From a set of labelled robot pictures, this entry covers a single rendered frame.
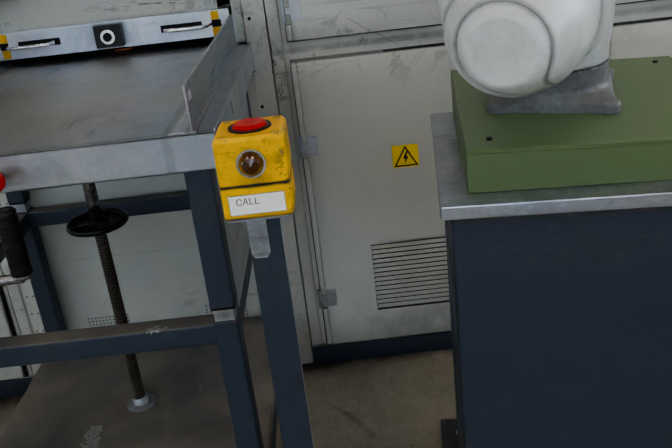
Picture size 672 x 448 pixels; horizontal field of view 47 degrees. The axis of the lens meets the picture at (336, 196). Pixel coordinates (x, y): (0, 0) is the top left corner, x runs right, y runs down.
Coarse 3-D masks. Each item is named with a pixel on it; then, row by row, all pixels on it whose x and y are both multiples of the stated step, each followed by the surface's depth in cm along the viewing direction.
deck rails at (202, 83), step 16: (224, 32) 152; (208, 48) 129; (224, 48) 149; (208, 64) 127; (224, 64) 147; (192, 80) 111; (208, 80) 125; (192, 96) 109; (208, 96) 124; (192, 112) 108; (176, 128) 109; (192, 128) 107
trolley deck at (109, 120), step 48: (240, 48) 165; (0, 96) 145; (48, 96) 140; (96, 96) 136; (144, 96) 132; (240, 96) 140; (0, 144) 113; (48, 144) 110; (96, 144) 107; (144, 144) 107; (192, 144) 107; (0, 192) 109
